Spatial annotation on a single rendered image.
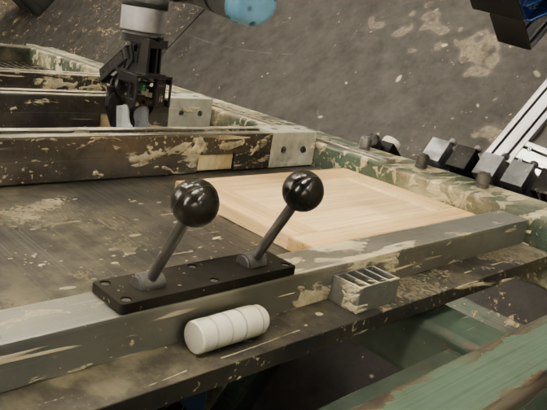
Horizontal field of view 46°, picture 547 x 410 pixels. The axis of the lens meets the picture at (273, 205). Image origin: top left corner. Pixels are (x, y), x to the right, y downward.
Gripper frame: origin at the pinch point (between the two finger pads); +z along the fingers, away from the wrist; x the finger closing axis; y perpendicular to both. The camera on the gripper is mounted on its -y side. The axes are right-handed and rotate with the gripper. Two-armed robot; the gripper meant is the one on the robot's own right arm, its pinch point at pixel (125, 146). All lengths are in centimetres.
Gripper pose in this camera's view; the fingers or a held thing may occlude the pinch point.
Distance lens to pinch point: 117.9
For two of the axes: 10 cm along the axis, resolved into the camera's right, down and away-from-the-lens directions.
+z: -1.6, 9.4, 2.9
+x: 7.2, -0.9, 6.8
